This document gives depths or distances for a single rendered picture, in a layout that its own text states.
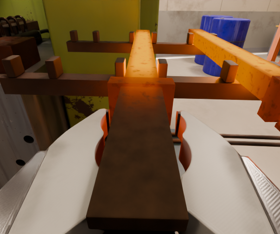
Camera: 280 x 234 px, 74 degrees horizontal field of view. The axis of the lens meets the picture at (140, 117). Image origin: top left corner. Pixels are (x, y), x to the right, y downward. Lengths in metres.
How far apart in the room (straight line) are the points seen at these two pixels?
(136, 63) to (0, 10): 0.93
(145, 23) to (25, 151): 0.77
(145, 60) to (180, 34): 4.29
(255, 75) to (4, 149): 0.58
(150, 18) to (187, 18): 3.51
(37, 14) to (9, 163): 0.64
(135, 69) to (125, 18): 0.42
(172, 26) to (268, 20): 2.38
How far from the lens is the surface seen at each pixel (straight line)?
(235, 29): 3.33
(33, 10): 1.02
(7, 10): 1.07
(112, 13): 0.58
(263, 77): 0.20
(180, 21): 4.45
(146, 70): 0.17
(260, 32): 5.67
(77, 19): 0.60
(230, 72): 0.22
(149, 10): 1.02
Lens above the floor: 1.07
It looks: 32 degrees down
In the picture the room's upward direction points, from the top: 1 degrees clockwise
